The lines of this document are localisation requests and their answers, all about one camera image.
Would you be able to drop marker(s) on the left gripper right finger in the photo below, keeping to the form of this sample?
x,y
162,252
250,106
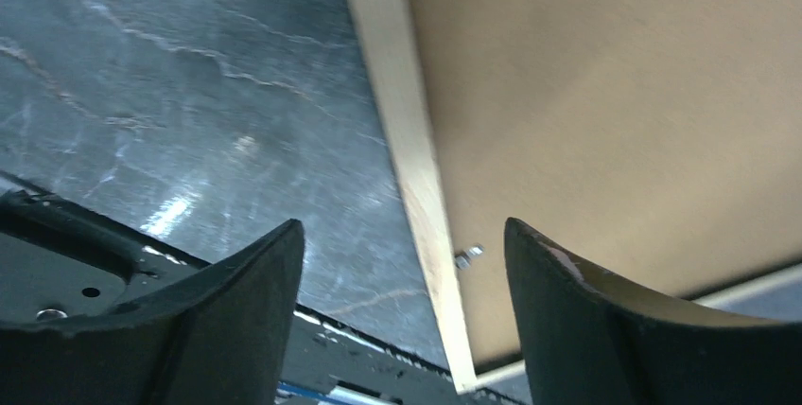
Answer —
x,y
591,336

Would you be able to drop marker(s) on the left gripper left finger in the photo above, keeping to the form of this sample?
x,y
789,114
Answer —
x,y
83,325

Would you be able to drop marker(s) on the wooden picture frame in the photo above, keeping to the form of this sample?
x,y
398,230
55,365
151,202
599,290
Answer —
x,y
388,38

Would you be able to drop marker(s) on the brown cardboard backing board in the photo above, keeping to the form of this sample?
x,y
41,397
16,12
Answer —
x,y
660,139

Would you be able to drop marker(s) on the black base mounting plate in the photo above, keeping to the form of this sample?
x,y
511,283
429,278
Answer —
x,y
325,362

